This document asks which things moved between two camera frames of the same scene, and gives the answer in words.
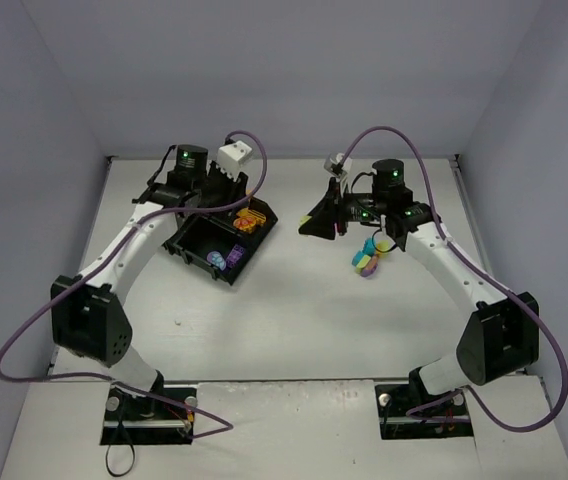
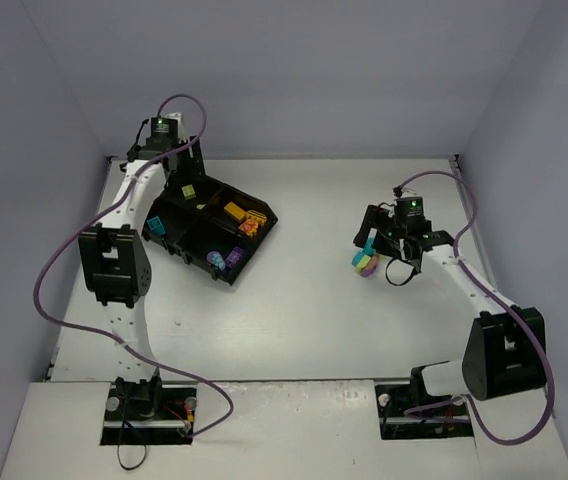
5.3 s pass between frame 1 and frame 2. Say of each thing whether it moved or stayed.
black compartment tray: stayed
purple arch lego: stayed
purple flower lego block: stayed
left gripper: moved
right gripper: moved
